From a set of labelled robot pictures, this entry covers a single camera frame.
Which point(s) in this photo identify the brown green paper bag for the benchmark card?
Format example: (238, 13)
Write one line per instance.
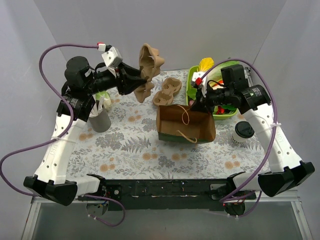
(178, 123)

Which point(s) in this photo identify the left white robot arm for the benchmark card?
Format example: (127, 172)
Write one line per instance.
(82, 82)

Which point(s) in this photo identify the green plastic basket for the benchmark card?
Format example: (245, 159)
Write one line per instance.
(227, 113)

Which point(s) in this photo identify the red pepper toy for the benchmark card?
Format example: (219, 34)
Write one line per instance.
(219, 110)

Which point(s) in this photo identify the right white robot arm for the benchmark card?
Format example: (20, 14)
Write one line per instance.
(282, 168)

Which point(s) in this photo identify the aluminium frame rail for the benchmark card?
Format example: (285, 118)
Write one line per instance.
(258, 217)

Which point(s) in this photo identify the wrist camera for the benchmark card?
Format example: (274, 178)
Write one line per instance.
(112, 58)
(199, 81)

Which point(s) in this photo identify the yellow leafy vegetable toy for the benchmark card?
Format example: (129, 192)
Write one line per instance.
(205, 64)

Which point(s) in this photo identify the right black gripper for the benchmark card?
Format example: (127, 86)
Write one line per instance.
(204, 97)

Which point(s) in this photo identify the small bok choy toy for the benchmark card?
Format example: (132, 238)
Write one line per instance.
(107, 104)

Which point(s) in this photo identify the large napa cabbage toy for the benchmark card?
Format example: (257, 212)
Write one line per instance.
(215, 75)

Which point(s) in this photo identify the purple onion toy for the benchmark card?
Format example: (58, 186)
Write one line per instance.
(192, 102)

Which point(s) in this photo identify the brown pulp cup carrier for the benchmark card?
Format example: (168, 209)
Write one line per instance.
(150, 63)

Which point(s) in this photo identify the grey straw holder cup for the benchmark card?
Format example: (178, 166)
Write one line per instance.
(100, 123)

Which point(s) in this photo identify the white paper coffee cup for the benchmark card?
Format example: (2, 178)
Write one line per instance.
(240, 141)

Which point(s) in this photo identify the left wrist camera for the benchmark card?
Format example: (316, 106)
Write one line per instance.
(112, 58)

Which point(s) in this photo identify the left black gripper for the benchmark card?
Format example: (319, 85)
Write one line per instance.
(122, 81)

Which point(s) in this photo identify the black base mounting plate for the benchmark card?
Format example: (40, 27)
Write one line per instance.
(162, 194)

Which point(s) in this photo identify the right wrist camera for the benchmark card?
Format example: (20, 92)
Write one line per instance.
(199, 81)

